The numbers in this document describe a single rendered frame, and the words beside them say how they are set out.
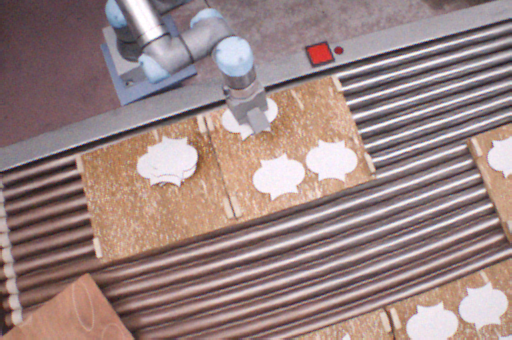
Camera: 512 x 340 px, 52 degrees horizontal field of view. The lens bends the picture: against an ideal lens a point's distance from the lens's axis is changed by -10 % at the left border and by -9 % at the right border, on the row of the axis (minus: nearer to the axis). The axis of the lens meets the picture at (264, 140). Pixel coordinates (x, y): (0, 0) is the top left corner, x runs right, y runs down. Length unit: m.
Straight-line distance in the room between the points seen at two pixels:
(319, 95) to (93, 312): 0.90
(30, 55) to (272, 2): 1.38
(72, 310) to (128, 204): 0.36
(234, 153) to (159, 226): 0.30
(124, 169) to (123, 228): 0.18
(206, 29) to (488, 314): 1.05
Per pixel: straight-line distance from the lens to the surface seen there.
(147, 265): 1.61
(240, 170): 1.62
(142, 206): 1.63
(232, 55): 1.19
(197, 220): 1.59
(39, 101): 3.07
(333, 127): 1.66
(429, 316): 1.55
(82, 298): 1.52
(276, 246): 1.57
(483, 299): 1.60
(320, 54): 1.79
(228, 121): 1.46
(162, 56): 1.25
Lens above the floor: 2.45
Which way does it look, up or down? 67 degrees down
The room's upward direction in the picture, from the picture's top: 8 degrees counter-clockwise
